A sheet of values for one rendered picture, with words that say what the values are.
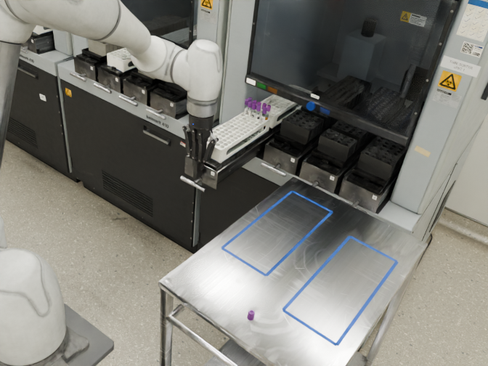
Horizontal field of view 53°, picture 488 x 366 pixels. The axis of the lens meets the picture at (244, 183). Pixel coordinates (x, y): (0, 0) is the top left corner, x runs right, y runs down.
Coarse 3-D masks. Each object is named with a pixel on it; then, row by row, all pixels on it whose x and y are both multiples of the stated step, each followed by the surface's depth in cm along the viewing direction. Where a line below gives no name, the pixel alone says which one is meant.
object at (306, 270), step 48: (288, 192) 147; (240, 240) 128; (288, 240) 130; (336, 240) 132; (384, 240) 134; (192, 288) 113; (240, 288) 115; (288, 288) 116; (336, 288) 118; (384, 288) 120; (192, 336) 108; (240, 336) 104; (288, 336) 105; (336, 336) 107; (384, 336) 157
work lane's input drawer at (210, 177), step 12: (276, 132) 179; (252, 144) 169; (264, 144) 175; (240, 156) 164; (252, 156) 171; (192, 168) 161; (204, 168) 157; (216, 168) 155; (228, 168) 159; (204, 180) 160; (216, 180) 156
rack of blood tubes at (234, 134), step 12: (240, 120) 172; (252, 120) 172; (216, 132) 163; (228, 132) 165; (240, 132) 164; (252, 132) 167; (264, 132) 175; (216, 144) 158; (228, 144) 158; (240, 144) 169; (216, 156) 157; (228, 156) 160
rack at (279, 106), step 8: (272, 96) 189; (256, 104) 183; (272, 104) 184; (280, 104) 185; (288, 104) 187; (296, 104) 189; (272, 112) 179; (280, 112) 179; (288, 112) 192; (272, 120) 177; (280, 120) 182
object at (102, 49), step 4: (88, 40) 214; (92, 44) 213; (96, 44) 212; (100, 44) 210; (104, 44) 209; (108, 44) 210; (92, 48) 215; (96, 48) 213; (100, 48) 211; (104, 48) 210; (108, 48) 211; (96, 52) 214; (100, 52) 213; (104, 52) 211; (108, 52) 212
